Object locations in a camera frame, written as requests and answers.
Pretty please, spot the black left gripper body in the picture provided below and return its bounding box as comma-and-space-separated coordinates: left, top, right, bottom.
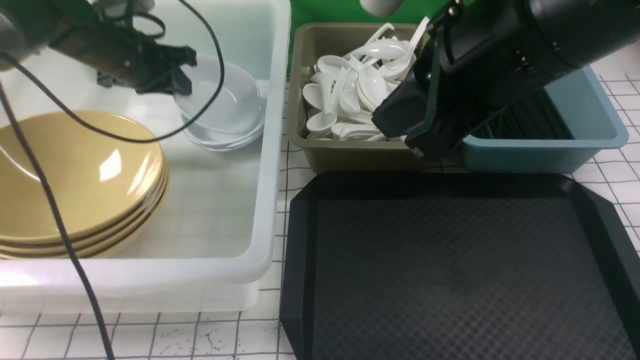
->
48, 20, 197, 95

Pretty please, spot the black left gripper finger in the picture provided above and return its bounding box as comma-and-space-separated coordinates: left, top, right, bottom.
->
150, 70, 192, 96

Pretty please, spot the white small sauce dish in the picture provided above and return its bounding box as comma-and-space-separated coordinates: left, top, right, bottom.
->
173, 55, 262, 135

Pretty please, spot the yellow noodle bowl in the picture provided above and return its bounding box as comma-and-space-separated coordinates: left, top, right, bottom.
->
0, 111, 166, 243

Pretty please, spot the white ceramic soup spoon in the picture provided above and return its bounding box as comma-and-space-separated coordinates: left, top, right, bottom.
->
358, 65, 389, 111

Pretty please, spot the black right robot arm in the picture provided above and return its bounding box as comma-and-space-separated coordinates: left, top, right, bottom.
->
372, 0, 640, 161

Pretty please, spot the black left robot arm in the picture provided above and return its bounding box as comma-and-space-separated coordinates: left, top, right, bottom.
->
0, 0, 197, 96

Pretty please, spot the bottom stacked yellow bowl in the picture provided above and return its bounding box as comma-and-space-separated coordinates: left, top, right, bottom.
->
0, 177, 170, 260

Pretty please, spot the top stacked white dish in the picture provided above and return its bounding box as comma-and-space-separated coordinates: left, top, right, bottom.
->
183, 95, 266, 149

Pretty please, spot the stacked white dish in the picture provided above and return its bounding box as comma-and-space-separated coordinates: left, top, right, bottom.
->
183, 95, 266, 149
183, 124, 264, 152

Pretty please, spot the lower stacked white dish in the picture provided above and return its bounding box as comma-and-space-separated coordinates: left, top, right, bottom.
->
183, 124, 264, 152

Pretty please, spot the olive plastic spoon bin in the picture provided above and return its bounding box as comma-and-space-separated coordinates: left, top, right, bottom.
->
286, 22, 428, 173

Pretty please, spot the large white plastic tub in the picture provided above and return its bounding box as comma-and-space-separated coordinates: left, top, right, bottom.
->
1, 0, 291, 313

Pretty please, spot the pile of white spoons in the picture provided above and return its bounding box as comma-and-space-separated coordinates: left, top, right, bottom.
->
302, 17, 430, 142

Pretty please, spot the green backdrop cloth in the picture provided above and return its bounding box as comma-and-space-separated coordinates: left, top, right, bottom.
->
287, 0, 446, 73

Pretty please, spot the black textured serving tray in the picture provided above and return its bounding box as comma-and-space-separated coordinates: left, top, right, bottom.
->
279, 172, 640, 360

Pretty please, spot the bundle of black chopsticks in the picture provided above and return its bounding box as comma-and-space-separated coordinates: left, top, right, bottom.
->
471, 89, 575, 141

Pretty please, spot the blue plastic chopstick bin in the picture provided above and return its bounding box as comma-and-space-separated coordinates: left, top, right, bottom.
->
462, 67, 629, 174

